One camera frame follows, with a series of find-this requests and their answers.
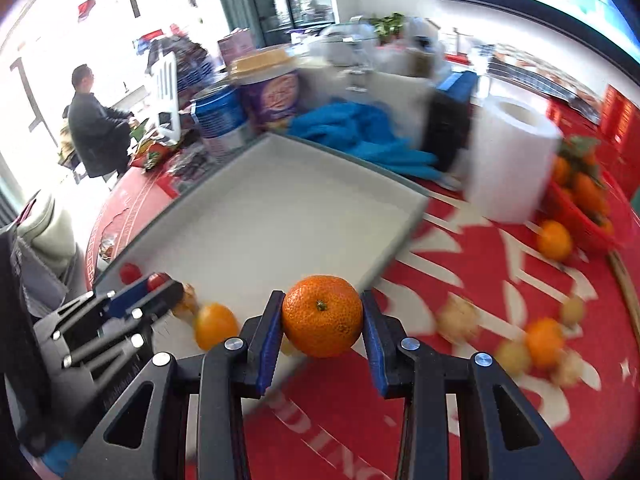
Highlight blue drink can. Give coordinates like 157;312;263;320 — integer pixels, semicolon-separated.
191;84;253;156

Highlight seated man in black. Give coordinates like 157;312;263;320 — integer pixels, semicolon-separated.
67;64;134;178

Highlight pink drink carton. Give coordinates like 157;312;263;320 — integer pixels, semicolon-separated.
217;28;256;68

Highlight clear candy packet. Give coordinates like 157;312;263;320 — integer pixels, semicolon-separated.
166;145;216;181

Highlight orange beside red basket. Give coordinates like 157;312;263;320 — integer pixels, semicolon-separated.
537;220;573;263

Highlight red snack packet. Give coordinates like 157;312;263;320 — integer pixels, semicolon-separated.
130;138;177;171

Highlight white paper towel roll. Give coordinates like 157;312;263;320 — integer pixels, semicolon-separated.
464;96;562;224

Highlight blue cloth gloves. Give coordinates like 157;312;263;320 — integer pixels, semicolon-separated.
288;101;442;180

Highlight large orange mandarin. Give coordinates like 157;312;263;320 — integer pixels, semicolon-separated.
282;275;363;358

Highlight small orange mandarin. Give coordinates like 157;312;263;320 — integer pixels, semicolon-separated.
194;302;240;352

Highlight black device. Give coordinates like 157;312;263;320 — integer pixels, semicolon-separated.
421;70;478;172

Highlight red gift box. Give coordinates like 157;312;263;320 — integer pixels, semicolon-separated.
547;86;639;200

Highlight white shallow box tray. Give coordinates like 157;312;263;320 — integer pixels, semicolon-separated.
92;131;432;416

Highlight purple milk tea cup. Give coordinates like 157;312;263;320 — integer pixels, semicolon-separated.
230;46;299;132

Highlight beige dried fruit ball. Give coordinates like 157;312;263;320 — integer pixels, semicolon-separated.
436;294;480;344
550;350;584;388
494;339;532;377

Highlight red fruit basket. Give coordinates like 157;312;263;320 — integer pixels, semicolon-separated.
542;155;638;256

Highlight green potted plant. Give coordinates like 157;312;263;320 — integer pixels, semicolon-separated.
368;12;405;44

